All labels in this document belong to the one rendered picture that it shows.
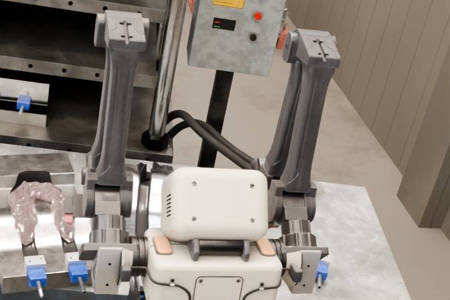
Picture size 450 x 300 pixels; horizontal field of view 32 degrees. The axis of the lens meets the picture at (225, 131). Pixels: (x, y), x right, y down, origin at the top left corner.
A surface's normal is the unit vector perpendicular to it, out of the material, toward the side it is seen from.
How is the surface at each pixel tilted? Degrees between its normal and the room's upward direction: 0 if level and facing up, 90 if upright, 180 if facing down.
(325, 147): 0
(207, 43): 90
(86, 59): 0
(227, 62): 90
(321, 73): 81
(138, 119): 0
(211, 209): 48
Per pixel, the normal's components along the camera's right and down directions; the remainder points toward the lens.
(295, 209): 0.27, -0.38
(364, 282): 0.18, -0.86
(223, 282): 0.23, 0.38
